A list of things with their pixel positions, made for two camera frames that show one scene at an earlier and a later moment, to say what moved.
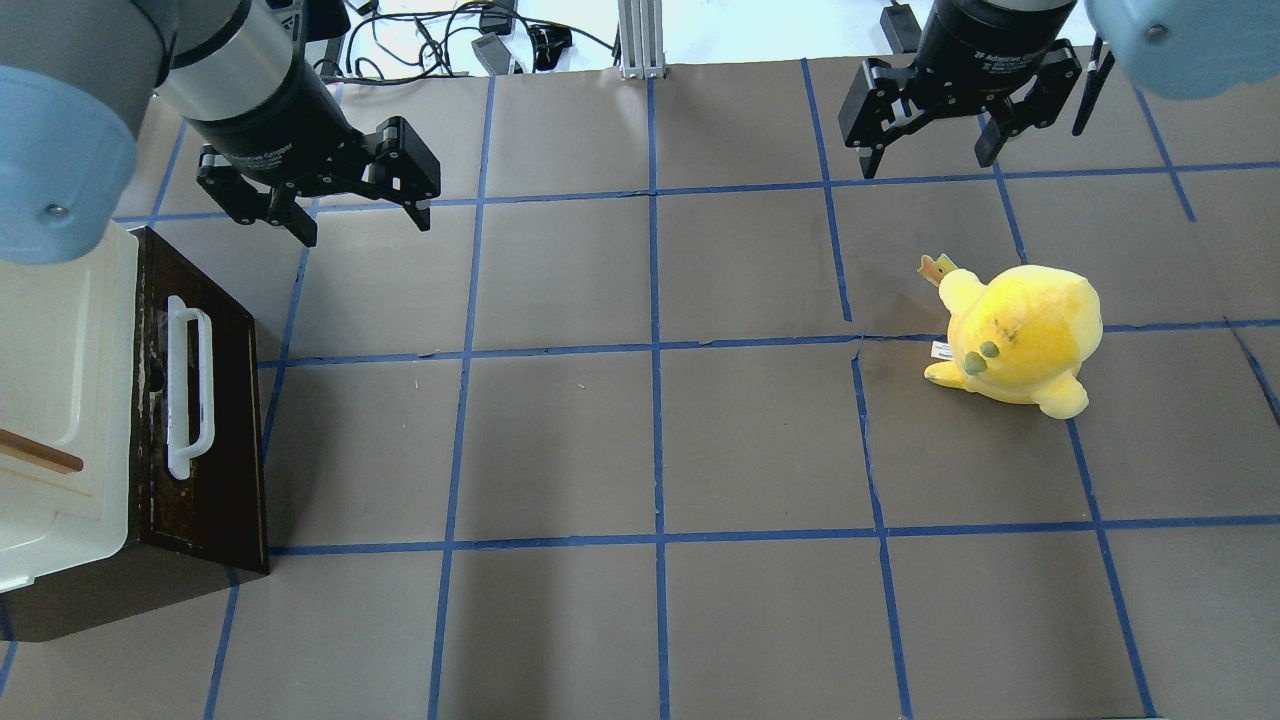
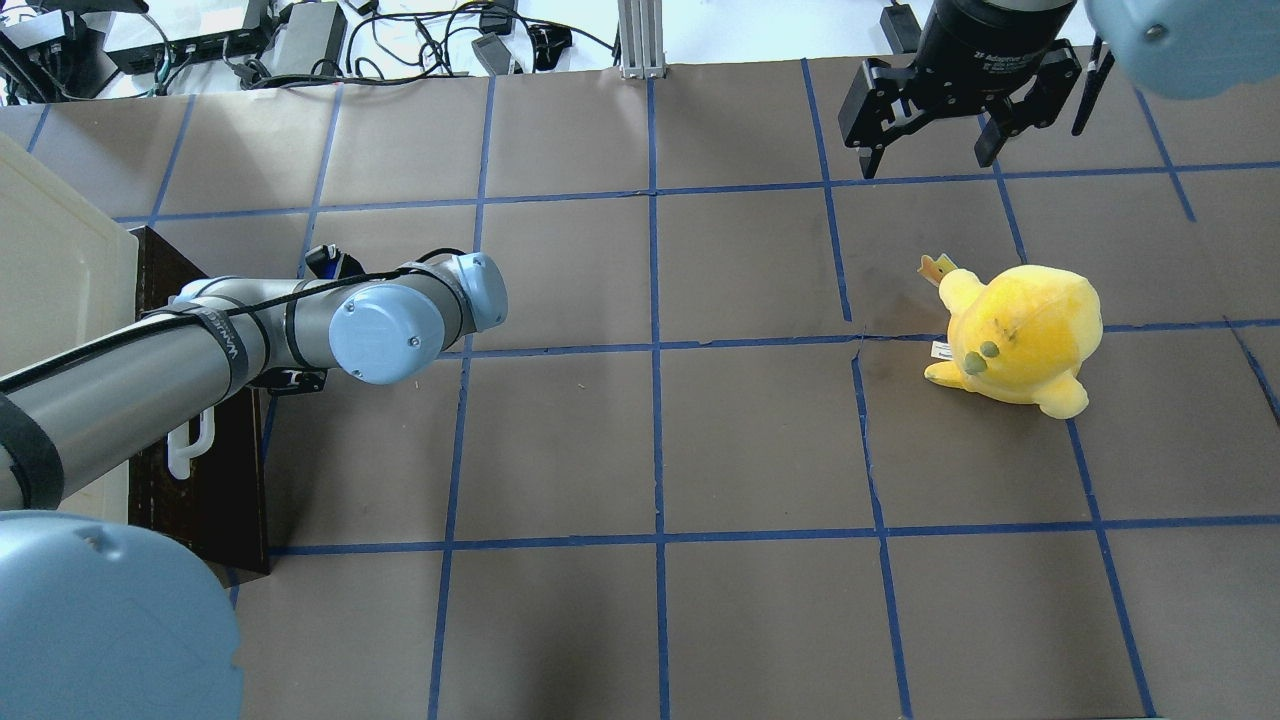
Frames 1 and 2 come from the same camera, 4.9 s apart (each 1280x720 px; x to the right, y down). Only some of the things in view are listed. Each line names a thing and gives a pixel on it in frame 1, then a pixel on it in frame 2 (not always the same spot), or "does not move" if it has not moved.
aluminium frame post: [641, 39] does not move
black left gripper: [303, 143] → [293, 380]
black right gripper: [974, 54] does not move
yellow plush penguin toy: [1021, 336] does not move
